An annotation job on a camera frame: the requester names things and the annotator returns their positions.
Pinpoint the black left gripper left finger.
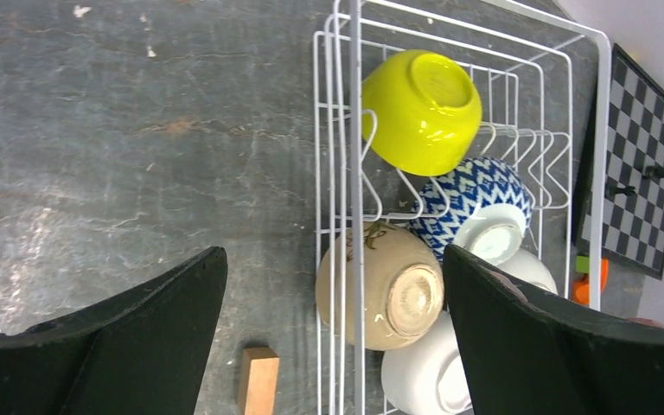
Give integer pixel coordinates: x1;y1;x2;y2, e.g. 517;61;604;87
0;246;228;414

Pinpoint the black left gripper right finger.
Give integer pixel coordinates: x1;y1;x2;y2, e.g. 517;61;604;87
443;246;664;414

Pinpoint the beige ceramic bowl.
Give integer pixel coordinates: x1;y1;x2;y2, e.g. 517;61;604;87
316;220;444;351

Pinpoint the blue patterned bowl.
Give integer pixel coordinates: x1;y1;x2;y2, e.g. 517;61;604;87
408;156;533;265

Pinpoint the yellow bowl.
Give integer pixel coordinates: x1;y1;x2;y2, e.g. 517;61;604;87
361;49;482;176

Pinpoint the orange toy block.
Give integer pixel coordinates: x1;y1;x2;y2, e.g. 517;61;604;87
572;258;610;306

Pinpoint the white ribbed bowl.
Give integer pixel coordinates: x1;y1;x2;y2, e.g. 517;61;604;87
497;248;559;295

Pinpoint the white smooth bowl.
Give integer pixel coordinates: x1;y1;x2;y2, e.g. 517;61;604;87
381;311;472;414

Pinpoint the green toy block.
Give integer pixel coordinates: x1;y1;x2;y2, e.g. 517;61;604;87
574;255;590;274

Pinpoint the small wooden block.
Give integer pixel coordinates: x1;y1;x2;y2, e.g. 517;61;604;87
237;346;280;415

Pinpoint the black chess piece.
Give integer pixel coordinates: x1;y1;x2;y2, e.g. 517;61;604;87
605;183;636;199
642;164;664;180

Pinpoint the black white chessboard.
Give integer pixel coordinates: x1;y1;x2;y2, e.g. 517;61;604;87
602;45;664;279

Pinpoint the white wire dish rack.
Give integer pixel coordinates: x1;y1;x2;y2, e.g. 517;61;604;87
313;1;612;414

